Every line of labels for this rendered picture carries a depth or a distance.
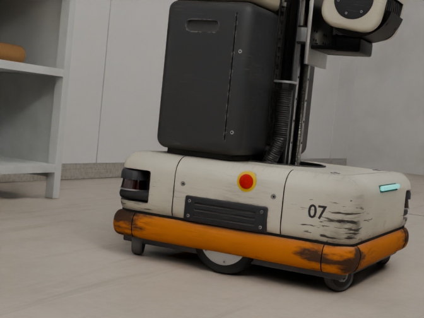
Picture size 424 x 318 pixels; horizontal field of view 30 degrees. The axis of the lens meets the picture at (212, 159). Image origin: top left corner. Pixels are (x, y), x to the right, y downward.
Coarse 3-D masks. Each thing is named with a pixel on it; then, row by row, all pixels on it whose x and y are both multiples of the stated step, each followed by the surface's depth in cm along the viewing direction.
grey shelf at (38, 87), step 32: (0, 0) 330; (32, 0) 323; (64, 0) 312; (0, 32) 330; (32, 32) 323; (64, 32) 312; (0, 64) 280; (32, 64) 295; (64, 64) 312; (0, 96) 331; (32, 96) 323; (64, 96) 314; (0, 128) 331; (32, 128) 323; (64, 128) 317; (0, 160) 309; (32, 160) 323
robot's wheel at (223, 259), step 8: (200, 256) 201; (208, 256) 200; (216, 256) 199; (224, 256) 198; (232, 256) 197; (240, 256) 196; (208, 264) 200; (216, 264) 199; (224, 264) 198; (232, 264) 197; (240, 264) 196; (248, 264) 196; (224, 272) 198; (232, 272) 198
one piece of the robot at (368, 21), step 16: (336, 0) 204; (352, 0) 202; (368, 0) 201; (384, 0) 200; (400, 0) 213; (336, 16) 205; (352, 16) 202; (368, 16) 201; (400, 16) 217; (336, 32) 227
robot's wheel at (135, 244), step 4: (132, 240) 210; (136, 240) 210; (140, 240) 210; (132, 244) 211; (136, 244) 210; (140, 244) 210; (132, 248) 211; (136, 248) 211; (140, 248) 211; (132, 252) 213; (136, 252) 212; (140, 252) 212
